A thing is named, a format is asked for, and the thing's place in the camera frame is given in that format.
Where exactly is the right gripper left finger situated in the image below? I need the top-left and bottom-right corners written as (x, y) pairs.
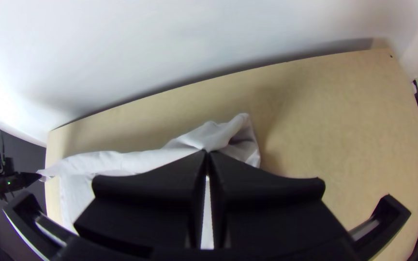
top-left (74, 150), bottom-right (208, 259)

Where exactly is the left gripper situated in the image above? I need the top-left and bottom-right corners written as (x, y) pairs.
top-left (0, 172), bottom-right (43, 192)

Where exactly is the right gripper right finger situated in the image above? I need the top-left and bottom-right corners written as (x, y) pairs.
top-left (209, 151), bottom-right (352, 251)

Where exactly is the grey t-shirt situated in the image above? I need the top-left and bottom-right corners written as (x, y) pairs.
top-left (36, 113), bottom-right (262, 251)

